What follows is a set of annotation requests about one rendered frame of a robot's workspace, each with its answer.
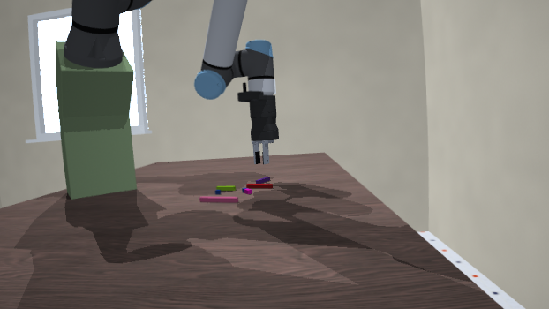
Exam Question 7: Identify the pink rod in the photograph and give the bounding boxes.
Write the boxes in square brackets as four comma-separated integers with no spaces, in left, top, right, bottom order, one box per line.
[199,197,238,203]

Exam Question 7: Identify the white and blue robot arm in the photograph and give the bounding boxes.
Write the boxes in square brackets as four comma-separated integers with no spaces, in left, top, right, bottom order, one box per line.
[64,0,275,100]

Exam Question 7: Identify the purple rod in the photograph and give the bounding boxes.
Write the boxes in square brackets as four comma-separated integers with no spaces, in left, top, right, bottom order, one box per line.
[256,177,270,184]

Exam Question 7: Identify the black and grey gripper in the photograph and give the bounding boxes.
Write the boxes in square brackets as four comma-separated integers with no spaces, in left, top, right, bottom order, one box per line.
[237,79,279,164]

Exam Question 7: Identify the lime green rod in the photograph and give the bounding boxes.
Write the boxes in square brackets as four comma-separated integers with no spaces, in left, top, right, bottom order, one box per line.
[216,186,236,191]

